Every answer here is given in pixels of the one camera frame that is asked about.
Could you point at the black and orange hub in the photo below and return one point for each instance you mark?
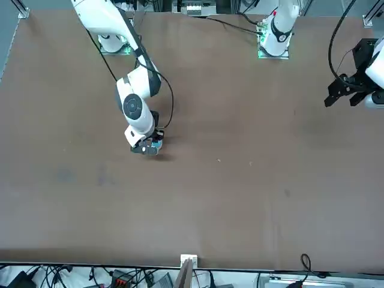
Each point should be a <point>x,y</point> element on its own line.
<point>121,280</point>

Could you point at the grey flat tray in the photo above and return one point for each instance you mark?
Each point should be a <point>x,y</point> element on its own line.
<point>330,282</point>

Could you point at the aluminium post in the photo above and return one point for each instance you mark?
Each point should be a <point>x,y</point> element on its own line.
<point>189,261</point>

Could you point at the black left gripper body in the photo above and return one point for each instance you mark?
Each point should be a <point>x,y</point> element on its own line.
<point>364,54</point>

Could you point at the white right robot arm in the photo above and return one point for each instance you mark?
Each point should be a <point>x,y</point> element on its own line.
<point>105,18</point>

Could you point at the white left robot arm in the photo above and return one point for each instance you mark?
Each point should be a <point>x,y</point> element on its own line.
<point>279,33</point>

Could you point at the aluminium corner bracket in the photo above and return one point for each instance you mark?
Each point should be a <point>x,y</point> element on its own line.
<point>24,12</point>
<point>368,20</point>

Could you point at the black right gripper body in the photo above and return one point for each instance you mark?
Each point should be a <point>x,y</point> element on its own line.
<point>147,141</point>

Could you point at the white electrical module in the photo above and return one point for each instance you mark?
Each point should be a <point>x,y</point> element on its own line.
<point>193,9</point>

